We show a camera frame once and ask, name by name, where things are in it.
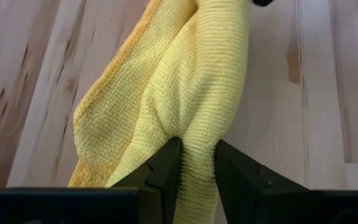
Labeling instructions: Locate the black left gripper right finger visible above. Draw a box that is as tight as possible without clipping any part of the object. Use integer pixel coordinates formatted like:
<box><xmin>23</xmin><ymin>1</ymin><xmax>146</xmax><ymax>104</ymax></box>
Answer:
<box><xmin>214</xmin><ymin>139</ymin><xmax>310</xmax><ymax>224</ymax></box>

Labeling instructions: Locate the yellow microfiber towel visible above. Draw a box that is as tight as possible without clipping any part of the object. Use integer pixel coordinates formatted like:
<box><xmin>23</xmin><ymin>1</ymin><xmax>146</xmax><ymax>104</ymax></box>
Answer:
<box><xmin>68</xmin><ymin>0</ymin><xmax>250</xmax><ymax>224</ymax></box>

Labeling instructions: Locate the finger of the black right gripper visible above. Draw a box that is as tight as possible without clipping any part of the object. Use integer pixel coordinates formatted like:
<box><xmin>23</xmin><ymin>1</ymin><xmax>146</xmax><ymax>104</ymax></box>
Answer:
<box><xmin>252</xmin><ymin>0</ymin><xmax>275</xmax><ymax>7</ymax></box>

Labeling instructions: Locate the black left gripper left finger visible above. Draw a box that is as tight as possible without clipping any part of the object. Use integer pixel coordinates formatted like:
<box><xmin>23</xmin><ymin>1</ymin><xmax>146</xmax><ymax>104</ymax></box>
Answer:
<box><xmin>110</xmin><ymin>136</ymin><xmax>183</xmax><ymax>224</ymax></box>

